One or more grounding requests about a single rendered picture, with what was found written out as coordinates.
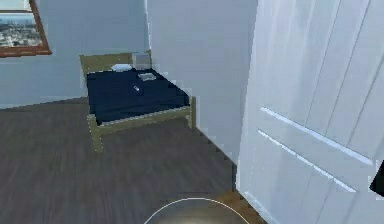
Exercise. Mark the olive wooden bed dark blanket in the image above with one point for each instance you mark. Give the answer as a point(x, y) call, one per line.
point(133, 96)

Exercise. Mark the small white remote control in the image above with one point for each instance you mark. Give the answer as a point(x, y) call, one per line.
point(136, 88)

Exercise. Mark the white pillow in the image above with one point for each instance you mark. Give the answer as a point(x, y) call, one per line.
point(121, 67)

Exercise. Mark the white panelled room door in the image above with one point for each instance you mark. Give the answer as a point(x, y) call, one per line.
point(310, 116)

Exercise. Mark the brown framed city picture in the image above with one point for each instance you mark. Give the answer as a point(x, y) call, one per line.
point(20, 31)

